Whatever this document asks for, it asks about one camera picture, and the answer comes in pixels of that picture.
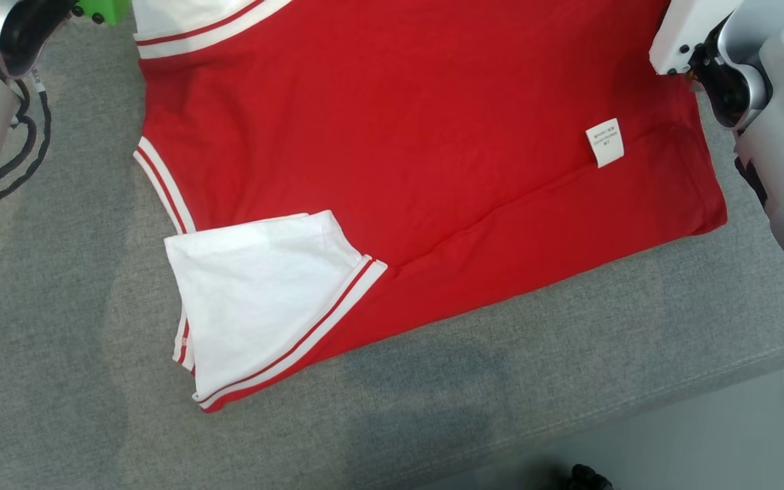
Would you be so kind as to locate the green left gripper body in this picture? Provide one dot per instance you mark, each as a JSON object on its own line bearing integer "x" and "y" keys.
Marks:
{"x": 106, "y": 9}

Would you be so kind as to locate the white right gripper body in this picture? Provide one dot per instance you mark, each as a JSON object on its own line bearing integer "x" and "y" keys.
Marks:
{"x": 688, "y": 30}

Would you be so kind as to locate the red jersey with care tag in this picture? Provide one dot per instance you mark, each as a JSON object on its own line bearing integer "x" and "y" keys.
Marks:
{"x": 433, "y": 136}

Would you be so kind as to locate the small black knobby object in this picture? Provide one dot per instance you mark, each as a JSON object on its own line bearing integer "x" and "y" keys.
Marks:
{"x": 589, "y": 478}

